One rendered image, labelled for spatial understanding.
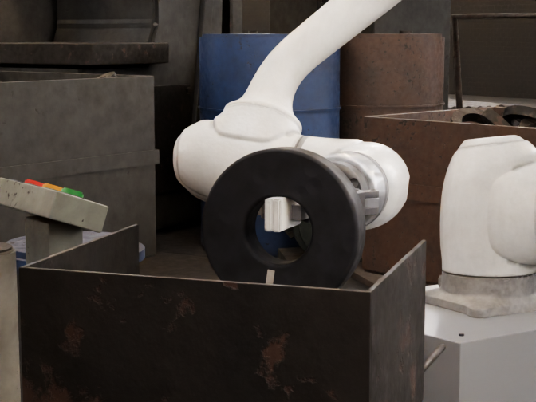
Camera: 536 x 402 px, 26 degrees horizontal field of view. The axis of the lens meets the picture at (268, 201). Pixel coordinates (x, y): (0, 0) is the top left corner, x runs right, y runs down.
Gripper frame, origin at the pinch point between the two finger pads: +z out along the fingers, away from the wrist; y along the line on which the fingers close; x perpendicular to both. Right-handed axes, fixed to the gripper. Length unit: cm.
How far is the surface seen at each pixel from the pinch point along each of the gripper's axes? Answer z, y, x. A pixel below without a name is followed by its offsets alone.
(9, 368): -70, 71, -37
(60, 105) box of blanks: -224, 143, 6
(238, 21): -716, 258, 61
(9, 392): -70, 71, -41
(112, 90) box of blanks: -245, 136, 11
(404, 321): 17.9, -15.3, -6.1
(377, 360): 27.2, -15.3, -7.0
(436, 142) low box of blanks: -248, 28, -4
